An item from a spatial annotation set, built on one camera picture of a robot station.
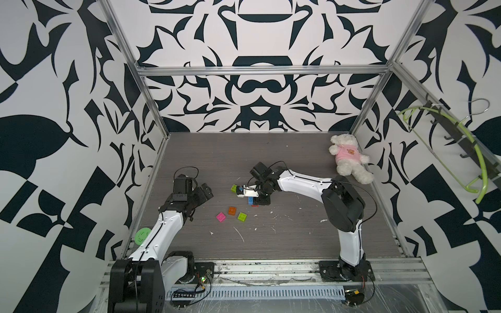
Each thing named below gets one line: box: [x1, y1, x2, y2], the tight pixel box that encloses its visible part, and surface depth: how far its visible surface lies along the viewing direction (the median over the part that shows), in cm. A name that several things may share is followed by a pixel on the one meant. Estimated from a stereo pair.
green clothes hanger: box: [396, 106, 490, 205], surface depth 57 cm
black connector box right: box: [344, 288, 365, 307], surface depth 73 cm
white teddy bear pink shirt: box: [328, 133, 374, 185], surface depth 103 cm
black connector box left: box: [170, 291, 196, 308], surface depth 73 cm
